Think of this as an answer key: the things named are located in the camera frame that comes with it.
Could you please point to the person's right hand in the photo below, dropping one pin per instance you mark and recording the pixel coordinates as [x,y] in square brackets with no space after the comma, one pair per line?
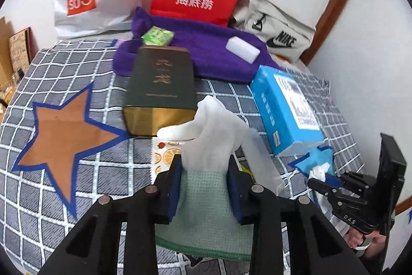
[354,238]

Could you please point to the white tissue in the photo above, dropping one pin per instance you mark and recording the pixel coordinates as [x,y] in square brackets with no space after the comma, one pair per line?
[318,172]

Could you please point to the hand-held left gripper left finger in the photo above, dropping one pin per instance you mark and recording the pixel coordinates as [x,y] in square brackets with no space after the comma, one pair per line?
[175,188]

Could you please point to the brown paper star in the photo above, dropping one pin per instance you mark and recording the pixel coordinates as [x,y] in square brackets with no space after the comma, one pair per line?
[61,133]

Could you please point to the white glove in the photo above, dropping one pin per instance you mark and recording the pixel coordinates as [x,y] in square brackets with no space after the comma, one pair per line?
[215,133]

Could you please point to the grey checked bed sheet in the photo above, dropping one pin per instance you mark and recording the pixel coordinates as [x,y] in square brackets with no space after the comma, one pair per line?
[225,94]

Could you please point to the small green packet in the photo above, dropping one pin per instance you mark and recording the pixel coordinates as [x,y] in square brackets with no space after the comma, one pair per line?
[157,36]

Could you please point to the dark green tin box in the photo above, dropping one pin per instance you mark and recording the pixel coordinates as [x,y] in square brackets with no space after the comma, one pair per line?
[161,81]

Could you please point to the purple towel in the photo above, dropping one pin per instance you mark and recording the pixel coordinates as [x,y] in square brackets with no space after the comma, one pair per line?
[209,46]

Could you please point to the fruit print cloth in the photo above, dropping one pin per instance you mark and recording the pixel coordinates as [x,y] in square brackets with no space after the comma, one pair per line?
[164,155]

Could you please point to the light green microfiber cloth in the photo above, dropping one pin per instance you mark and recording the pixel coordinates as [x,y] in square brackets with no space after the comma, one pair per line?
[202,197]

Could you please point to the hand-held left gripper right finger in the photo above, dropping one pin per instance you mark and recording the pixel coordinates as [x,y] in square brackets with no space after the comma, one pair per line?
[234,194]

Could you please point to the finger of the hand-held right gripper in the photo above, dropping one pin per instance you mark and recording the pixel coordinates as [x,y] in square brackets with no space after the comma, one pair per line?
[322,186]
[347,181]

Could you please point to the blue paper star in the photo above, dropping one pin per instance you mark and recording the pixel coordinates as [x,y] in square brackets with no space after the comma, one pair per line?
[305,162]

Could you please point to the blue tissue pack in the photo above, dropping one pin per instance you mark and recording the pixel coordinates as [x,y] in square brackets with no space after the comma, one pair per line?
[280,107]

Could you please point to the small picture frame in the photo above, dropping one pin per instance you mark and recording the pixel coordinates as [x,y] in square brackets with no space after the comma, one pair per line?
[21,48]

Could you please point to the grey sling bag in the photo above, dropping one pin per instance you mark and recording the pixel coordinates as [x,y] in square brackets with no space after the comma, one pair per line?
[289,27]

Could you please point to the white foam block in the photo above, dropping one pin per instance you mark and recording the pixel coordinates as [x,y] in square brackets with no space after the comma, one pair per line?
[241,49]

